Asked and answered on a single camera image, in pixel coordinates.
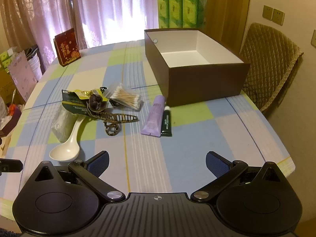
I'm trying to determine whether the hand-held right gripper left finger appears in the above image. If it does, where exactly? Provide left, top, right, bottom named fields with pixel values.
left=32, top=150, right=125, bottom=202

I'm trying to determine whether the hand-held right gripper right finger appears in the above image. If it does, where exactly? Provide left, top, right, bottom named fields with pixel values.
left=191, top=150, right=285, bottom=202

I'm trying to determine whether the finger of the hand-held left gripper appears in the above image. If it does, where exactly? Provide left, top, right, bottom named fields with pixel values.
left=0, top=159, right=24, bottom=174

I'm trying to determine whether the white ceramic spoon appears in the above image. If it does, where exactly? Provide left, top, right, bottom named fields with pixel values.
left=49, top=115, right=86, bottom=163

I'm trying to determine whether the leopard print hair clip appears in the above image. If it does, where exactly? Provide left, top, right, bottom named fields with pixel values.
left=98, top=111, right=139, bottom=137

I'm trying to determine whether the clear plastic packet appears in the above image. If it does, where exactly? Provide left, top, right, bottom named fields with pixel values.
left=51, top=109, right=75, bottom=144

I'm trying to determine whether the brown velvet scrunchie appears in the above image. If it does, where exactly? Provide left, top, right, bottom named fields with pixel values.
left=87, top=93, right=108, bottom=113

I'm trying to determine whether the dark green cosmetic tube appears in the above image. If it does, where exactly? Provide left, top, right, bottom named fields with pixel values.
left=160, top=105, right=173, bottom=137

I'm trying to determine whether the dark green snack packet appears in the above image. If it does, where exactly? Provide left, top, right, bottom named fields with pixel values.
left=61, top=89, right=93, bottom=116

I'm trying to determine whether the yellow sachet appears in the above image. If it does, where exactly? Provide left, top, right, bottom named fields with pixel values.
left=75, top=90, right=109, bottom=102

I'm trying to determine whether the purple cosmetic tube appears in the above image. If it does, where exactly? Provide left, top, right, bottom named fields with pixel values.
left=141, top=95, right=166, bottom=136

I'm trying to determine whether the bag of cotton swabs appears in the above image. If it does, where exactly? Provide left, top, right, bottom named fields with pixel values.
left=102, top=83, right=144, bottom=110

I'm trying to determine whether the brown cardboard box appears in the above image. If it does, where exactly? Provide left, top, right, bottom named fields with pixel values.
left=144, top=28, right=251, bottom=108

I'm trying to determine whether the desktop with checked tablecloth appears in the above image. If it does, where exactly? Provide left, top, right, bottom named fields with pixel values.
left=0, top=41, right=296, bottom=228

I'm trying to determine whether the purple paper bag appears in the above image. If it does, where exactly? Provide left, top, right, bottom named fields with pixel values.
left=8, top=50, right=40, bottom=100

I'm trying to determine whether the small green tissue box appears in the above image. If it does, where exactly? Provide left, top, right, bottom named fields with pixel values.
left=0, top=49, right=16, bottom=70

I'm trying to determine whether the chair with quilted cover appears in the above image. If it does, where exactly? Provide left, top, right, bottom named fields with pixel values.
left=239, top=22, right=305, bottom=115

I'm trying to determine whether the red gift box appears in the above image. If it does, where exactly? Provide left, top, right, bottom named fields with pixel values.
left=54, top=28, right=82, bottom=67

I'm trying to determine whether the pink lace curtain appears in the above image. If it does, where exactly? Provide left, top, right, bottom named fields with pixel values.
left=0, top=0, right=183, bottom=68

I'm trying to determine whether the wooden door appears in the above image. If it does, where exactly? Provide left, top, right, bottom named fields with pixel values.
left=182, top=0, right=253, bottom=53

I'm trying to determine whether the green tissue pack bundle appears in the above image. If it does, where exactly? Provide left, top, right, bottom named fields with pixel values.
left=157, top=0, right=207, bottom=29

